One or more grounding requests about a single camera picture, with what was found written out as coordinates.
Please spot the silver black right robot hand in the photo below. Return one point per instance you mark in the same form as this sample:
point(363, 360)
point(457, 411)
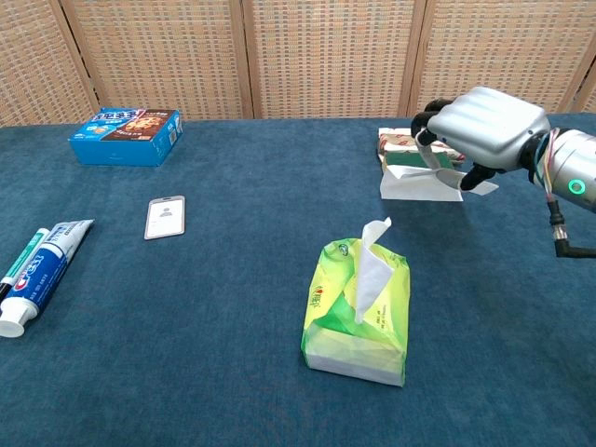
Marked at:
point(489, 125)

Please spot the blue white toothpaste tube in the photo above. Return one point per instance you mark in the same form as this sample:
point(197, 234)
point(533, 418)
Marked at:
point(39, 279)

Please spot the woven bamboo screen panel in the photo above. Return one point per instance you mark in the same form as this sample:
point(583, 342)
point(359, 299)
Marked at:
point(503, 42)
point(37, 60)
point(163, 56)
point(589, 98)
point(330, 56)

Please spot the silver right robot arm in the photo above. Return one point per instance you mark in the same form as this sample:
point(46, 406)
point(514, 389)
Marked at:
point(575, 167)

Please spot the blue cookie box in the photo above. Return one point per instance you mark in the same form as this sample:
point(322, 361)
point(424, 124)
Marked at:
point(121, 139)

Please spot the green plastic tissue pack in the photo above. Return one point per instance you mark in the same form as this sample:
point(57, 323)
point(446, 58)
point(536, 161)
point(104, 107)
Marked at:
point(335, 344)

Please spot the white card holder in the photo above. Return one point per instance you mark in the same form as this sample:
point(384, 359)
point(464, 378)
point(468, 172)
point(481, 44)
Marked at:
point(165, 216)

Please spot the green white marker pen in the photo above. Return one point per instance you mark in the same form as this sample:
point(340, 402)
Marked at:
point(23, 258)

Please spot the white tissue sheet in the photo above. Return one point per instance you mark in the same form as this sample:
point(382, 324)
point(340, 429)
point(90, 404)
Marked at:
point(414, 188)
point(370, 274)

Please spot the red white patterned box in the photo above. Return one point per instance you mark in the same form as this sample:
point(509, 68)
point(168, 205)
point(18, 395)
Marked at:
point(396, 139)

